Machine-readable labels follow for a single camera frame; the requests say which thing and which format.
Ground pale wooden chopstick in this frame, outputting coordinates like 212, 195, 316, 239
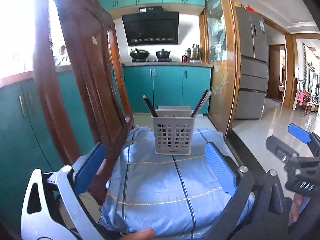
194, 90, 212, 117

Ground black chopstick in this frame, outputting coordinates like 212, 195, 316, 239
143, 95, 158, 118

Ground person's right hand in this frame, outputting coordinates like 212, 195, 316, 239
289, 193, 304, 223

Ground person's left hand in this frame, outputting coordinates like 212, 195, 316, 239
119, 228, 155, 240

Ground light blue checked cloth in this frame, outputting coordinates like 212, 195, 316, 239
100, 127, 231, 239

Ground beige plastic utensil basket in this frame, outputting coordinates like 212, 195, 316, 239
152, 106, 195, 155

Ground carved dark wooden chair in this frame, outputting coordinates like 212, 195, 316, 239
34, 0, 134, 204

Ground silver multi-door refrigerator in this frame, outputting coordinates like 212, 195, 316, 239
235, 7, 268, 119

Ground wood framed glass door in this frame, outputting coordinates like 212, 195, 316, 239
199, 0, 241, 135

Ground black wok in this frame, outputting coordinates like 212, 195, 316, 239
130, 48, 150, 61

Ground black lidded pot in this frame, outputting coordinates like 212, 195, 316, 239
156, 49, 170, 60

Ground black range hood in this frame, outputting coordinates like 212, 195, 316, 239
121, 8, 179, 47

